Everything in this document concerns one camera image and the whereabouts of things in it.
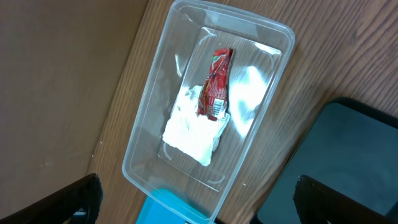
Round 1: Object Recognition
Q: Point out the teal plastic serving tray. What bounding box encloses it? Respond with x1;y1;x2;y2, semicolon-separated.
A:
136;189;213;224

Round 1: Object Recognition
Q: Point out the clear plastic waste bin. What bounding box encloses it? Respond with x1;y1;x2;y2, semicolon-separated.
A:
122;1;295;223

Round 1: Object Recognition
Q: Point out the black rectangular tray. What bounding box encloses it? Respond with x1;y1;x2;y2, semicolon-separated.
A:
252;98;397;224

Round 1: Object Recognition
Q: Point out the white paper napkin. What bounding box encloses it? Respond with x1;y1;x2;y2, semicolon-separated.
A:
162;85;230;166

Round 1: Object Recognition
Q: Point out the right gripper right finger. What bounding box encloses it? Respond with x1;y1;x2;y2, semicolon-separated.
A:
293;175;397;224

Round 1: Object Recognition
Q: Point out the red snack wrapper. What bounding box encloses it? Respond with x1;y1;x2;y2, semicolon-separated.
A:
197;48;233;121

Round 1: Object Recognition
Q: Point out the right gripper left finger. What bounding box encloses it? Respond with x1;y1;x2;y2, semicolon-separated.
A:
1;173;103;224

